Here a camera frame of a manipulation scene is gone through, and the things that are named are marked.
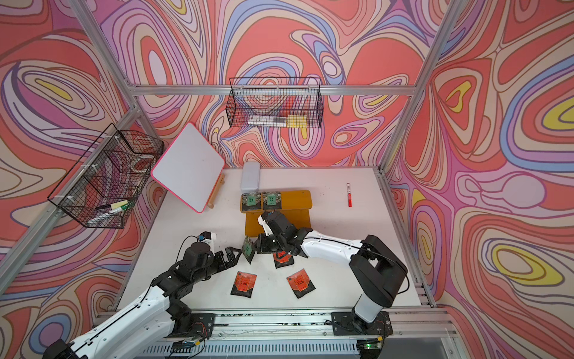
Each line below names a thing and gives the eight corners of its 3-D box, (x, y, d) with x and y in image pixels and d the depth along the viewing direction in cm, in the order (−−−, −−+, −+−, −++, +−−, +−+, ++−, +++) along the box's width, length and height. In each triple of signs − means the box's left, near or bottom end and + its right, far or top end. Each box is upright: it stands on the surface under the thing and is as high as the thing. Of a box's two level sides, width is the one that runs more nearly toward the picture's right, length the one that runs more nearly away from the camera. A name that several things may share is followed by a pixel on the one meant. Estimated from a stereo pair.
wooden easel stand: (210, 208, 105) (207, 202, 102) (223, 180, 117) (221, 173, 114) (214, 209, 105) (211, 203, 102) (226, 180, 117) (224, 174, 113)
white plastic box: (239, 191, 113) (238, 188, 111) (244, 165, 125) (243, 161, 123) (258, 191, 113) (257, 188, 111) (261, 165, 125) (260, 161, 123)
